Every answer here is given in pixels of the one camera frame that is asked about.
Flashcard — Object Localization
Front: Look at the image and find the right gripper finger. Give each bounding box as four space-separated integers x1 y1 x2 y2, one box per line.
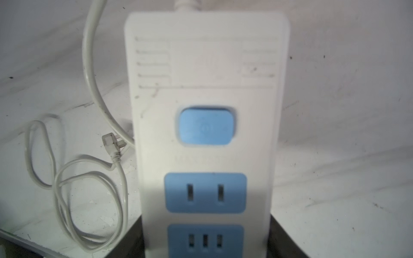
105 216 145 258

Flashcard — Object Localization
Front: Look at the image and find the white power strip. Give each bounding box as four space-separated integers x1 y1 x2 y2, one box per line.
125 11 290 258

